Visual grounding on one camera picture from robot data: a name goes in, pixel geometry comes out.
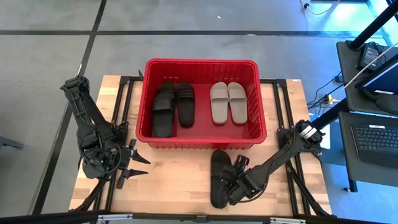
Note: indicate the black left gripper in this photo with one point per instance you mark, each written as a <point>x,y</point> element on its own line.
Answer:
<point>119,161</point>

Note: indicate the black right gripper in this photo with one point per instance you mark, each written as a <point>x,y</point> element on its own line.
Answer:
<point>248,183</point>

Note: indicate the tan slide sandal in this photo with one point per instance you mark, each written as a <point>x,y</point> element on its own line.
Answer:
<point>238,104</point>
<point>219,105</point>

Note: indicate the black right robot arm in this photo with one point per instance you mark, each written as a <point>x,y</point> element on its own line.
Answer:
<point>281,157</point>

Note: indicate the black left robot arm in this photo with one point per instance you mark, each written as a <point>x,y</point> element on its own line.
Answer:
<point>88,115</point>

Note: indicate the red plastic bin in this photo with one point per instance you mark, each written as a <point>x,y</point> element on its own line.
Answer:
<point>202,137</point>

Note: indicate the black stand pole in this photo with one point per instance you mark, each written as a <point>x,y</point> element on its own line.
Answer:
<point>331,115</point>
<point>374,26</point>

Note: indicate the black desk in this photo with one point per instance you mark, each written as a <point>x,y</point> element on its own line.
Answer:
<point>348,149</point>
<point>348,81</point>

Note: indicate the grey furniture foot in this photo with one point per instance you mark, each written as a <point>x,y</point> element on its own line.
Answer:
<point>9,142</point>

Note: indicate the yellow plug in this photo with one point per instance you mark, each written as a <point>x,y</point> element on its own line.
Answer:
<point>332,100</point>

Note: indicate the black laptop keyboard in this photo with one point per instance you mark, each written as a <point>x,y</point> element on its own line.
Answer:
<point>374,143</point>

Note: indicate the black flat monitor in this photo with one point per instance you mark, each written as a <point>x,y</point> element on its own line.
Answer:
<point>384,79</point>

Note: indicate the small black device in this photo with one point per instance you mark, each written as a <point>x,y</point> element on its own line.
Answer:
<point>368,56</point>

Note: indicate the black frame bar silver brackets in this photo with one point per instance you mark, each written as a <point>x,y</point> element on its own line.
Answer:
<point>199,217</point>

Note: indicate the black cross frame rail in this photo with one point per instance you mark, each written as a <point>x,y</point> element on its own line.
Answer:
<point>130,78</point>

